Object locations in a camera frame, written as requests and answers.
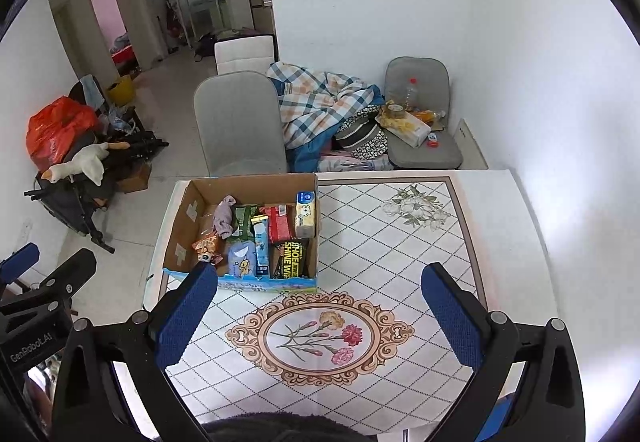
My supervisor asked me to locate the dark fuzzy clothing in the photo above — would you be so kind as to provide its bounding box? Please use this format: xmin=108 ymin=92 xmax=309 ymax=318
xmin=201 ymin=414 xmax=367 ymax=442

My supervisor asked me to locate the black and white patterned bag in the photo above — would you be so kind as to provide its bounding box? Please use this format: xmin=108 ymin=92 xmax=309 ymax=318
xmin=333 ymin=114 xmax=390 ymax=162

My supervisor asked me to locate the green packet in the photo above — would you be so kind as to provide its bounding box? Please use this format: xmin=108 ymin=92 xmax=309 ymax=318
xmin=230 ymin=204 xmax=259 ymax=243

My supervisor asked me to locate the floral diamond-pattern tablecloth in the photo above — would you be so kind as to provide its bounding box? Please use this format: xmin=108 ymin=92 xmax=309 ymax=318
xmin=145 ymin=169 xmax=561 ymax=439

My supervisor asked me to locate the red packet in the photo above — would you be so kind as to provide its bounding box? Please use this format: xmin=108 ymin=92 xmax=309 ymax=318
xmin=263 ymin=204 xmax=296 ymax=244

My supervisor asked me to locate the blue tube packet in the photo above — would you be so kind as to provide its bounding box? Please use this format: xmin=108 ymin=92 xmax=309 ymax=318
xmin=251 ymin=214 xmax=271 ymax=278

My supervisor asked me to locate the small brown carton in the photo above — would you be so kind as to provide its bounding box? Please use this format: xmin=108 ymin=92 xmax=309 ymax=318
xmin=117 ymin=164 xmax=153 ymax=195

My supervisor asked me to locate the grey cushioned chair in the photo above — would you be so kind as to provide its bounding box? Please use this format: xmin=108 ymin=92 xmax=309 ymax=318
xmin=383 ymin=56 xmax=464 ymax=171

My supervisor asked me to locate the cardboard box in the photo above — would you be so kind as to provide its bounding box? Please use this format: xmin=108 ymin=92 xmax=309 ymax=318
xmin=162 ymin=173 xmax=320 ymax=294

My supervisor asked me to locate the orange plastic bag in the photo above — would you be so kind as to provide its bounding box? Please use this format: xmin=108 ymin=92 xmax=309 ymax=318
xmin=26 ymin=96 xmax=101 ymax=171

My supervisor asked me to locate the grey chair with rounded back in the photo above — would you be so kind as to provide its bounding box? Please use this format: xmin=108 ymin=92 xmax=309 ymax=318
xmin=193 ymin=71 xmax=290 ymax=178

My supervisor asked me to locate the orange snack bag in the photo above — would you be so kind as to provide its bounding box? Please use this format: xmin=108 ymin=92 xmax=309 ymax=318
xmin=193 ymin=230 xmax=224 ymax=267

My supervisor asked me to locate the black wipes packet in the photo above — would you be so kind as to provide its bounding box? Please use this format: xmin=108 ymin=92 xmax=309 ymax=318
xmin=272 ymin=238 xmax=311 ymax=279

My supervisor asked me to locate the yellow tissue box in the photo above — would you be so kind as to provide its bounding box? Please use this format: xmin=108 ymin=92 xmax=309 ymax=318
xmin=376 ymin=114 xmax=432 ymax=148

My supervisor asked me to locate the clear plastic bottle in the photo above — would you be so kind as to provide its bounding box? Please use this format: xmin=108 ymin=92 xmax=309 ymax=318
xmin=403 ymin=76 xmax=421 ymax=111

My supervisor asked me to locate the white chair back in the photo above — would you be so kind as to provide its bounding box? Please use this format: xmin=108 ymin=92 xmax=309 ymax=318
xmin=214 ymin=35 xmax=277 ymax=75

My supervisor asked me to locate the blue chair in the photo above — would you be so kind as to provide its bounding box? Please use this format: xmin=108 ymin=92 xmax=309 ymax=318
xmin=474 ymin=392 xmax=517 ymax=442

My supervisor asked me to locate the yellow tissue pack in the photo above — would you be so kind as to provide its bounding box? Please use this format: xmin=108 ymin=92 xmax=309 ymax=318
xmin=293 ymin=190 xmax=317 ymax=239

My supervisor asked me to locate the yellow bin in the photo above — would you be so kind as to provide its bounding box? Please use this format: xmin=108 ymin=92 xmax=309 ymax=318
xmin=106 ymin=74 xmax=137 ymax=105

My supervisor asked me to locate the light blue cloth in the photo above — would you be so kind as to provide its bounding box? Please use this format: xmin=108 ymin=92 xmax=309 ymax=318
xmin=79 ymin=74 xmax=104 ymax=105

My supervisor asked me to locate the pink cloth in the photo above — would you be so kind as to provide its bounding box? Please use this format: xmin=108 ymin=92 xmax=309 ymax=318
xmin=319 ymin=152 xmax=394 ymax=172

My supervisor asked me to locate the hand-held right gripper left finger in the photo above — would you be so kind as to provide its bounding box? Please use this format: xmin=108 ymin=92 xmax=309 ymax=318
xmin=51 ymin=262 xmax=219 ymax=442

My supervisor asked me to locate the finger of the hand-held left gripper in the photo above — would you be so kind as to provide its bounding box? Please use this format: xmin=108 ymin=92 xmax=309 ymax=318
xmin=0 ymin=249 xmax=98 ymax=317
xmin=0 ymin=243 xmax=40 ymax=283

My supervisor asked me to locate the blue tissue pack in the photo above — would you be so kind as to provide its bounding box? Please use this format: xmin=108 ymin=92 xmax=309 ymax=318
xmin=227 ymin=242 xmax=257 ymax=278

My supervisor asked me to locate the plaid blanket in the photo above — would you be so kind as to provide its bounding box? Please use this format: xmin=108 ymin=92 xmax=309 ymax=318
xmin=266 ymin=61 xmax=386 ymax=159

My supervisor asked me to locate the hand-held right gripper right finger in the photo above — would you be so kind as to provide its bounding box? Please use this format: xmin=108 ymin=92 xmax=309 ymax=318
xmin=421 ymin=263 xmax=586 ymax=442

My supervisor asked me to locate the black stroller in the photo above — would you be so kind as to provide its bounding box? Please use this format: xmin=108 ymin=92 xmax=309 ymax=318
xmin=24 ymin=79 xmax=169 ymax=253

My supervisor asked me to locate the purple sock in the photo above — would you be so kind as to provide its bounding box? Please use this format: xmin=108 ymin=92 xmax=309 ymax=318
xmin=212 ymin=195 xmax=239 ymax=239

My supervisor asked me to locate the white goose plush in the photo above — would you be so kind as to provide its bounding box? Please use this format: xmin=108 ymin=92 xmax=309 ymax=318
xmin=41 ymin=141 xmax=126 ymax=185

